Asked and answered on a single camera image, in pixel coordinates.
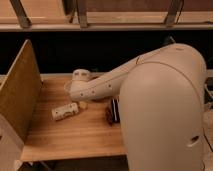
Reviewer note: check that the wooden shelf rail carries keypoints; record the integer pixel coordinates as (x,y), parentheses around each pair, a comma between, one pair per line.
(105,15)

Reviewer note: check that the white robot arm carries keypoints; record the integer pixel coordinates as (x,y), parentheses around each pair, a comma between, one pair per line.
(161,103)

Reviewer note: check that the left wooden side panel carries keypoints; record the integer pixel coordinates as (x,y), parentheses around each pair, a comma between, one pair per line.
(19,92)

